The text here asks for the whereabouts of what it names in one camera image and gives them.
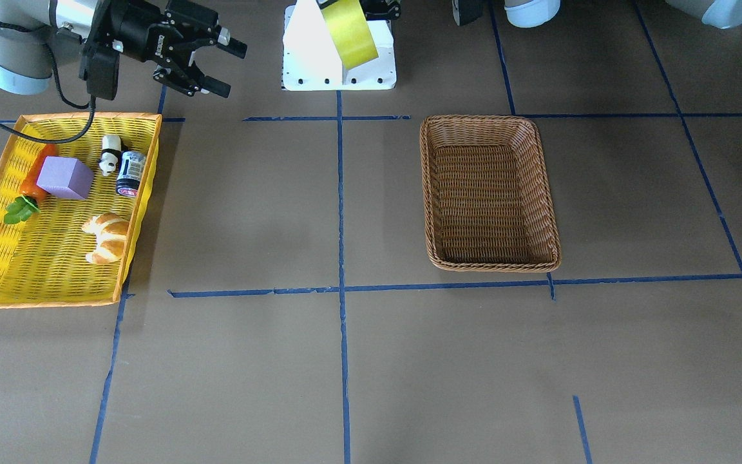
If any brown wicker basket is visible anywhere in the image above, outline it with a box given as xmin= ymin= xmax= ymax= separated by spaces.
xmin=420 ymin=115 xmax=562 ymax=273

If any camera black cable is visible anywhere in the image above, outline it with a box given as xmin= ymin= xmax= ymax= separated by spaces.
xmin=0 ymin=22 xmax=97 ymax=145

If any purple toy block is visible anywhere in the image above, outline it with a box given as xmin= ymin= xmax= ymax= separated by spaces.
xmin=35 ymin=156 xmax=95 ymax=200

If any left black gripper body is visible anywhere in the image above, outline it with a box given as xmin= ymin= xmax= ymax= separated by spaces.
xmin=360 ymin=0 xmax=402 ymax=21

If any small black can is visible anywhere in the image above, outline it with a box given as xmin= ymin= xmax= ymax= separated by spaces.
xmin=115 ymin=151 xmax=146 ymax=198

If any yellow clear tape roll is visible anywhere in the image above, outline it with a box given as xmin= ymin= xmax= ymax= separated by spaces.
xmin=319 ymin=1 xmax=379 ymax=70

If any toy croissant bread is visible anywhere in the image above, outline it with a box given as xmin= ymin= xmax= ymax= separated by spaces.
xmin=81 ymin=213 xmax=130 ymax=265

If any yellow plastic woven basket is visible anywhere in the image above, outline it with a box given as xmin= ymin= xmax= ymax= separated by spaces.
xmin=0 ymin=112 xmax=163 ymax=309

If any orange toy carrot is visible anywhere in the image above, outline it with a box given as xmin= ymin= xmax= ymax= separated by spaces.
xmin=19 ymin=144 xmax=58 ymax=203

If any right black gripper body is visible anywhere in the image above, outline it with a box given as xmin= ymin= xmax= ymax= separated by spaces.
xmin=79 ymin=1 xmax=219 ymax=101

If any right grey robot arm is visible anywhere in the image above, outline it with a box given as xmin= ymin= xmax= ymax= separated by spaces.
xmin=0 ymin=1 xmax=247 ymax=101

